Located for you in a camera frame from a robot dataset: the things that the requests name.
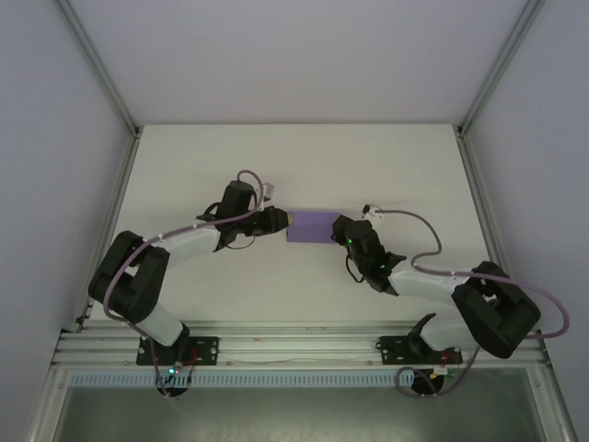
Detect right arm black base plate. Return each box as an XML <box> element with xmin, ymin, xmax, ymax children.
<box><xmin>375</xmin><ymin>335</ymin><xmax>463</xmax><ymax>367</ymax></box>

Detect aluminium table side rail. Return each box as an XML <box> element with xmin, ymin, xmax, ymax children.
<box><xmin>454</xmin><ymin>126</ymin><xmax>530</xmax><ymax>332</ymax></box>
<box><xmin>73</xmin><ymin>128</ymin><xmax>142</xmax><ymax>332</ymax></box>

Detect left gripper thin black cable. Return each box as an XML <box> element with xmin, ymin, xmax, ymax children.
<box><xmin>224</xmin><ymin>228</ymin><xmax>257</xmax><ymax>252</ymax></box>

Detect aluminium frame post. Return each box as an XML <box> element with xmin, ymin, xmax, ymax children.
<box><xmin>54</xmin><ymin>0</ymin><xmax>142</xmax><ymax>137</ymax></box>
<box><xmin>457</xmin><ymin>0</ymin><xmax>549</xmax><ymax>134</ymax></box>

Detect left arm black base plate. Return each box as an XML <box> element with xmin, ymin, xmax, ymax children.
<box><xmin>136</xmin><ymin>335</ymin><xmax>220</xmax><ymax>368</ymax></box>

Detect slotted grey cable duct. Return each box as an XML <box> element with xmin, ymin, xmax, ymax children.
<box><xmin>68</xmin><ymin>371</ymin><xmax>445</xmax><ymax>389</ymax></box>

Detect purple cardboard box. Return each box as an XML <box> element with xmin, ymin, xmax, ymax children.
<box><xmin>283</xmin><ymin>209</ymin><xmax>344</xmax><ymax>248</ymax></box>

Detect right gripper thin black cable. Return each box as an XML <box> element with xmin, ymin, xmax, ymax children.
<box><xmin>344</xmin><ymin>255</ymin><xmax>365</xmax><ymax>285</ymax></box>

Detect grey sheet metal panel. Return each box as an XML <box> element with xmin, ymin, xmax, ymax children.
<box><xmin>50</xmin><ymin>367</ymin><xmax>553</xmax><ymax>442</ymax></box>

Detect gripper thin black cable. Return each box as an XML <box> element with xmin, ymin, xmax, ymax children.
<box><xmin>224</xmin><ymin>228</ymin><xmax>257</xmax><ymax>252</ymax></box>
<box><xmin>344</xmin><ymin>255</ymin><xmax>365</xmax><ymax>285</ymax></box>

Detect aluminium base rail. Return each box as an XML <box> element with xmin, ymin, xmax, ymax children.
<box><xmin>52</xmin><ymin>320</ymin><xmax>551</xmax><ymax>369</ymax></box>

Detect aluminium lower frame bar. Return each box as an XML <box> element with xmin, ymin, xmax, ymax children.
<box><xmin>524</xmin><ymin>363</ymin><xmax>579</xmax><ymax>442</ymax></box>
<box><xmin>25</xmin><ymin>329</ymin><xmax>70</xmax><ymax>442</ymax></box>

